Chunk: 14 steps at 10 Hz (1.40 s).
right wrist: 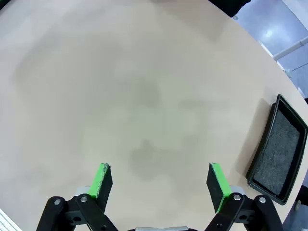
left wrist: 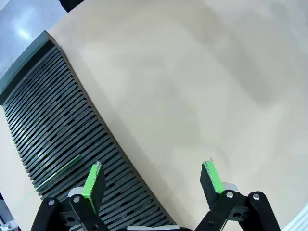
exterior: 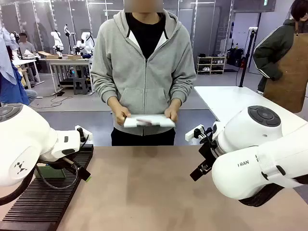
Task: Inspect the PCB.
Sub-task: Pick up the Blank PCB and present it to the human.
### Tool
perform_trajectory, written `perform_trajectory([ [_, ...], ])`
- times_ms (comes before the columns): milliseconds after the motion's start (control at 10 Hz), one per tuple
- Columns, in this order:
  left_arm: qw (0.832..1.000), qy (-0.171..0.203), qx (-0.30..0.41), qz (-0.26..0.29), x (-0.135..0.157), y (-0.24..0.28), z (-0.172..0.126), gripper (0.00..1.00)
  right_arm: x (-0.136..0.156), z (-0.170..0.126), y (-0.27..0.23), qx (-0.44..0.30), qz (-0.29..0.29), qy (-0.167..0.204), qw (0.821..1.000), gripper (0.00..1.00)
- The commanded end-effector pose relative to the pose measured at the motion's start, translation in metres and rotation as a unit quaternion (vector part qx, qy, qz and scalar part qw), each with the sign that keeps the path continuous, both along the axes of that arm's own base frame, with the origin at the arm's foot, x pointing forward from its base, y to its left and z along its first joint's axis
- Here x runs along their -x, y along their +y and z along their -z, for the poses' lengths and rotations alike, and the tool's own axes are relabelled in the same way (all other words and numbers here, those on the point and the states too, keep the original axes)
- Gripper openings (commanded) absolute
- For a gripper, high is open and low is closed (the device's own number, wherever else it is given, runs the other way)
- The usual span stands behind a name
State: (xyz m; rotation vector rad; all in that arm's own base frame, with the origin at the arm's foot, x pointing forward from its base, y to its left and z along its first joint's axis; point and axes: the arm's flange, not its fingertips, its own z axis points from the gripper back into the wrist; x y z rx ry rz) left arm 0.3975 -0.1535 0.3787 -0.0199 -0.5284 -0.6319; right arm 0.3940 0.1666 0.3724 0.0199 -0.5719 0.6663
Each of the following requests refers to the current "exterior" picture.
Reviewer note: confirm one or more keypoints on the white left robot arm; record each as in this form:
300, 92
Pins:
26, 134

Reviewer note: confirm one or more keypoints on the person's left hand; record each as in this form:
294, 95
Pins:
172, 113

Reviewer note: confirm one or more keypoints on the white shoe shelf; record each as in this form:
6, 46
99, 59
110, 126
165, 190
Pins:
211, 65

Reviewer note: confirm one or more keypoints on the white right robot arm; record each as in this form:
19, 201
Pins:
252, 134

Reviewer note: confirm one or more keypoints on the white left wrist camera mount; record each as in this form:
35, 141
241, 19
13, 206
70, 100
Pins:
84, 132

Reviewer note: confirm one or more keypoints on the person in brown apron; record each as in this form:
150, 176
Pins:
286, 60

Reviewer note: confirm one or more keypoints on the black tripod pole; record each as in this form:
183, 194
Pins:
246, 57

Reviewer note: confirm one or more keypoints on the person in blue shirt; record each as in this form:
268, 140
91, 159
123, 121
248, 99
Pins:
10, 77

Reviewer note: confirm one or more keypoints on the black slotted PCB rack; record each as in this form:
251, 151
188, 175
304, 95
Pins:
48, 204

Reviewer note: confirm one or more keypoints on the person's right hand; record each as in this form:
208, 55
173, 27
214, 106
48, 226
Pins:
120, 114

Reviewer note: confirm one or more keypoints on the person's right forearm grey sleeve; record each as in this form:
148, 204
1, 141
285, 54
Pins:
109, 93

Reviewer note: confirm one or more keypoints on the seated person in grey shirt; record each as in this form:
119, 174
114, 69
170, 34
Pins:
26, 48

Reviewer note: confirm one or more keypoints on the person's left forearm grey sleeve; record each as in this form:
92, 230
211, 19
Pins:
180, 91

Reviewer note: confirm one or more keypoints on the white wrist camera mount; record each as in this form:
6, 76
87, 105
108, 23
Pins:
195, 132
84, 132

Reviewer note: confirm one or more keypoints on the white background workbench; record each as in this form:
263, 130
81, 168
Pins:
69, 62

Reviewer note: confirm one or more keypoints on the grey step stool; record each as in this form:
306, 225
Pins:
80, 85

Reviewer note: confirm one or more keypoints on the white side table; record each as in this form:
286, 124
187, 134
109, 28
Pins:
231, 101

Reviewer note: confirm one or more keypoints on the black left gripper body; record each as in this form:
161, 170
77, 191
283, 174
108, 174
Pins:
68, 164

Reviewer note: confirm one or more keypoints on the black equipment cases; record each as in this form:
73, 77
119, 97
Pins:
235, 57

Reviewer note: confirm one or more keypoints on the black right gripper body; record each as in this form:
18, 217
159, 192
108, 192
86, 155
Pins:
209, 154

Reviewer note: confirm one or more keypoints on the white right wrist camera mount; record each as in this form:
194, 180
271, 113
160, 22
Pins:
195, 132

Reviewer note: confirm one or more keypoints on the white background desk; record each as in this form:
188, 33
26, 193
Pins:
26, 62

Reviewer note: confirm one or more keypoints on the person in grey hoodie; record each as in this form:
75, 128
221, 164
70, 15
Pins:
144, 72

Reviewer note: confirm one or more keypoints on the flat cardboard box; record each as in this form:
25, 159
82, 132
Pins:
48, 55
73, 57

